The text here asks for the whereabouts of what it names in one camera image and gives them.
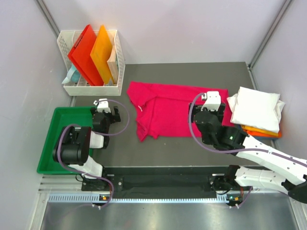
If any magenta t shirt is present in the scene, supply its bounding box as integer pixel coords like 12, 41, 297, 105
127, 81, 234, 141

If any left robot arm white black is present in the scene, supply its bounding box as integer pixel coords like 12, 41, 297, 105
52, 106, 121, 190

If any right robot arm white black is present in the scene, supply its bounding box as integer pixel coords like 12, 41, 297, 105
188, 103, 307, 203

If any green plastic tray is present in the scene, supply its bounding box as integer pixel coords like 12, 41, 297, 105
36, 106, 92, 175

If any folded white t shirt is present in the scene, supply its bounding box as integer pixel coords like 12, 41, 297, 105
227, 87, 285, 133

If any wooden board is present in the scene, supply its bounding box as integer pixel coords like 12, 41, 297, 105
107, 46, 119, 85

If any orange plastic board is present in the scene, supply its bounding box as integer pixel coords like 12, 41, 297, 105
90, 25, 114, 86

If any red plastic board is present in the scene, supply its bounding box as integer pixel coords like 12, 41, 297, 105
68, 24, 104, 86

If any white plastic basket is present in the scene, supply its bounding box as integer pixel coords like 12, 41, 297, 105
57, 30, 125, 96

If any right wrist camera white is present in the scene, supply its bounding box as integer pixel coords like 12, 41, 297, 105
201, 91, 221, 112

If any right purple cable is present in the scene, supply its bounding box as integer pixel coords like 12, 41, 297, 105
187, 92, 307, 209

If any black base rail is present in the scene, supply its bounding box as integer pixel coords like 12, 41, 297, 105
81, 166, 254, 199

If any white slotted cable duct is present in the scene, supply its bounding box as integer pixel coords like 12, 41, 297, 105
48, 193, 241, 204

